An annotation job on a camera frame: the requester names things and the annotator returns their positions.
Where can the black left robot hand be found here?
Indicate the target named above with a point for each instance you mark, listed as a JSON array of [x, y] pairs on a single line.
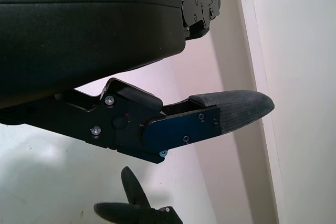
[[78, 37]]

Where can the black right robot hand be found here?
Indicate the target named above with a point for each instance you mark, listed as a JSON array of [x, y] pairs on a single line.
[[136, 213]]

